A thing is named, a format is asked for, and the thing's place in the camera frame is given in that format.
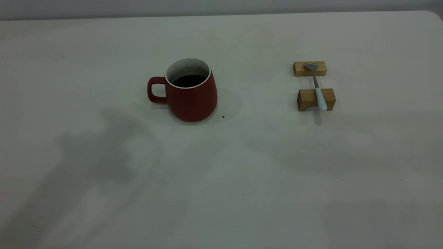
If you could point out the red ceramic mug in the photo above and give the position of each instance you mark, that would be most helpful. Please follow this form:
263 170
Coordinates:
192 103

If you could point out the dark coffee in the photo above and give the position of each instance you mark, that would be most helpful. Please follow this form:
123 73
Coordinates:
188 80

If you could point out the arched wooden block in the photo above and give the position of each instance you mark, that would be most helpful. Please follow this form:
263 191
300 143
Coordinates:
306 97

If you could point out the flat wooden block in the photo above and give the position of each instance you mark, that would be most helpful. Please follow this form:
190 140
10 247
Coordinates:
301 70

